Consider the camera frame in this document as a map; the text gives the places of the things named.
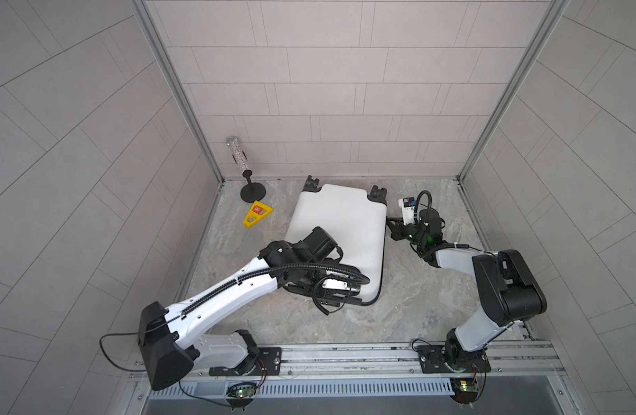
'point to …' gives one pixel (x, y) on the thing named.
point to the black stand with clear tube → (251, 192)
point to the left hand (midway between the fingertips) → (339, 281)
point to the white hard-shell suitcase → (355, 220)
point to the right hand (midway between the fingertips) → (387, 218)
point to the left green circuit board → (244, 390)
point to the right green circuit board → (466, 389)
